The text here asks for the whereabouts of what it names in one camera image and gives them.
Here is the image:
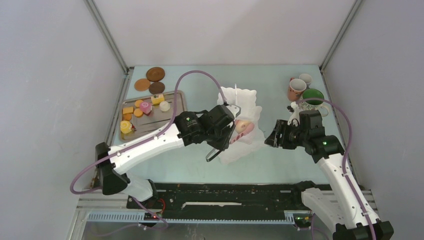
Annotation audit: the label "dark brown round coaster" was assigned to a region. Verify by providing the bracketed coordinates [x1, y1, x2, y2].
[145, 66, 166, 82]

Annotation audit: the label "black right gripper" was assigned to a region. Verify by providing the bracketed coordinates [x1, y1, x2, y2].
[264, 119, 308, 150]

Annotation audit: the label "white three-tier cake stand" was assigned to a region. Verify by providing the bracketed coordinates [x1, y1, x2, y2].
[219, 86, 265, 165]

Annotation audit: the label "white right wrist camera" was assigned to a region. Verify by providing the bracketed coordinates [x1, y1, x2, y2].
[287, 101, 301, 127]

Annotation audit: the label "metal serving tray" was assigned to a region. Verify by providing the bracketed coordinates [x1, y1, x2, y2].
[118, 90, 187, 143]

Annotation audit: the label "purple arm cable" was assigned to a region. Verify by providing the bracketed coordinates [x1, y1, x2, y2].
[69, 69, 229, 231]
[298, 97, 377, 240]

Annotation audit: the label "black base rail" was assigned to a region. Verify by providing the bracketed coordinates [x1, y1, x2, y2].
[126, 182, 332, 222]

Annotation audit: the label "small white cup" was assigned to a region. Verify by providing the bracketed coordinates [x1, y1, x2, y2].
[298, 73, 313, 88]

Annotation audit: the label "yellow swirl roll cake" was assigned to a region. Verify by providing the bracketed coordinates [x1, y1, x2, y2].
[120, 120, 133, 134]

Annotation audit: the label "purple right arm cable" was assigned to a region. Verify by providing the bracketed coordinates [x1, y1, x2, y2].
[298, 97, 377, 240]

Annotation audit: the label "green-inside floral mug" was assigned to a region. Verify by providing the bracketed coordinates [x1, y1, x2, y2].
[299, 88, 330, 117]

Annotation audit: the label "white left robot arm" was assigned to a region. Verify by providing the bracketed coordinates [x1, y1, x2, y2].
[97, 103, 241, 208]

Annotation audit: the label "pink-tipped metal tongs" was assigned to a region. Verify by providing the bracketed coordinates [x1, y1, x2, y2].
[220, 129, 257, 165]

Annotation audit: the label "pink mug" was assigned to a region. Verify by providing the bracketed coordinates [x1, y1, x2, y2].
[287, 78, 307, 102]

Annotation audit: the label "yellow square cake piece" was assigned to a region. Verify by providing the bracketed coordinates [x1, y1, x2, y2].
[122, 106, 134, 115]

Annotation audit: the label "light brown round coaster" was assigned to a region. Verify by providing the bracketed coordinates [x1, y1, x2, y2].
[134, 78, 151, 92]

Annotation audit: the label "darkest brown round coaster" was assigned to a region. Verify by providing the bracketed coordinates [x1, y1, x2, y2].
[148, 81, 166, 95]

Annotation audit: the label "white frosted donut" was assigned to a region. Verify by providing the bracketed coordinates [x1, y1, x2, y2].
[235, 119, 255, 135]

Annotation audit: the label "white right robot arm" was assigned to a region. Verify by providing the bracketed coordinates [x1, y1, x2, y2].
[264, 110, 394, 240]

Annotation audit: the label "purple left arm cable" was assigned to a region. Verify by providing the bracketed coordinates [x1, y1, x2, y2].
[69, 69, 229, 231]

